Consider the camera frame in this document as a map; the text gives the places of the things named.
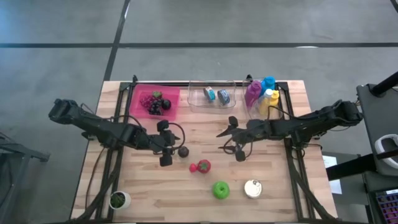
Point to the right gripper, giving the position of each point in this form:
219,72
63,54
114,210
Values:
258,129

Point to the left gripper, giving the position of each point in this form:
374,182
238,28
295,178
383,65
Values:
155,141

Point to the black toy grapes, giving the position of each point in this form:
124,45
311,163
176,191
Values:
154,108

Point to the small red toy strawberry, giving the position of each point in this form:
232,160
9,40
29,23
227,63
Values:
193,168

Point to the large red toy strawberry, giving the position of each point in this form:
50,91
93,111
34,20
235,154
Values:
204,166

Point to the blue label tin can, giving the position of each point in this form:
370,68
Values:
210,94
224,97

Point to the purple toy grapes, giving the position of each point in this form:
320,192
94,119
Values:
146,101

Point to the magenta squeeze bottle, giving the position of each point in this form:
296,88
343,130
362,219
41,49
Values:
252,93

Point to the gold lid tin can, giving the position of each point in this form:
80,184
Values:
253,188

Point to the green toy apple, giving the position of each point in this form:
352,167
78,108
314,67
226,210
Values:
221,190

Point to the yellow squeeze bottle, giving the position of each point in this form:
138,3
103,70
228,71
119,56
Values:
274,98

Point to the clear bottle white cap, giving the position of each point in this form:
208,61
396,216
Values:
268,92

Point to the blue squeeze bottle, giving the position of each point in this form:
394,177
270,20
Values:
268,83

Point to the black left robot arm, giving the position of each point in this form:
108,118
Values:
102,129

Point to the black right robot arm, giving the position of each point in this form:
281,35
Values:
311,124

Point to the clear plastic bin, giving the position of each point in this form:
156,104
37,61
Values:
199,104
252,113

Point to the pink plastic tray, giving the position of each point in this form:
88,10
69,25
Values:
136,93

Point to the small plant white pot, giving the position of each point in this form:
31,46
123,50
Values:
119,200

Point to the black side clamp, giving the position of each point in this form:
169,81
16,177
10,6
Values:
85,136

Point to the white paper sheet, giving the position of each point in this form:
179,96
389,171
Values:
329,161
335,186

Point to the grey floor stand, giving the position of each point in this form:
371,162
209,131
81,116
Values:
28,152

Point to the white headset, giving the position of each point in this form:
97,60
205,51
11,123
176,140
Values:
377,144

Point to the black side desk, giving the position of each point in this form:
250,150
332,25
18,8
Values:
382,118

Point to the black computer keyboard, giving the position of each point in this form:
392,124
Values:
388,208

